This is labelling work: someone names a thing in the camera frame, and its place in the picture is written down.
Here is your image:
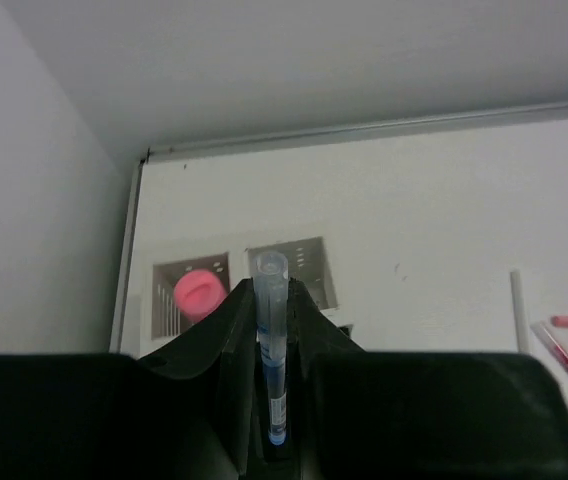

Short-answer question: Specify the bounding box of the pink eraser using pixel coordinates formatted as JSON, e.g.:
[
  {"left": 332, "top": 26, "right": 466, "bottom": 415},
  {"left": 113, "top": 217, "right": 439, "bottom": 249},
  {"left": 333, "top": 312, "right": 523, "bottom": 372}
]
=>
[{"left": 173, "top": 269, "right": 227, "bottom": 324}]

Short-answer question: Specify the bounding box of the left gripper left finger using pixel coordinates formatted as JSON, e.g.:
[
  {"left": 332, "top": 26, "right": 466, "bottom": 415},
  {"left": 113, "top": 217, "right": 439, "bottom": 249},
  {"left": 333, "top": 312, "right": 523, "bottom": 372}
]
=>
[{"left": 0, "top": 280, "right": 255, "bottom": 479}]

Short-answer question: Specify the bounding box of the blue pen with white end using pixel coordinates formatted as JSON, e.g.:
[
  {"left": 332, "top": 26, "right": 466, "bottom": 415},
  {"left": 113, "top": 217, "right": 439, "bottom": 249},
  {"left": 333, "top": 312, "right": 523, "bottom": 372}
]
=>
[{"left": 253, "top": 251, "right": 289, "bottom": 446}]

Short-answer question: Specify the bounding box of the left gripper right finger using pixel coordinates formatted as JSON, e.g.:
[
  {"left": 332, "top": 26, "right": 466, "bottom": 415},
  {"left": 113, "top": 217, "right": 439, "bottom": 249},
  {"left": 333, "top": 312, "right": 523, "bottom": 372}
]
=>
[{"left": 288, "top": 280, "right": 568, "bottom": 479}]

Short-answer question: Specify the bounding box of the white slatted organizer bin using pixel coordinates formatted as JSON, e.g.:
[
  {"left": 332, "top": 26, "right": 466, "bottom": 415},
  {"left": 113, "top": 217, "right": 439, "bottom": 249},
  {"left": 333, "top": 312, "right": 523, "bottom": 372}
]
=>
[{"left": 150, "top": 235, "right": 340, "bottom": 342}]

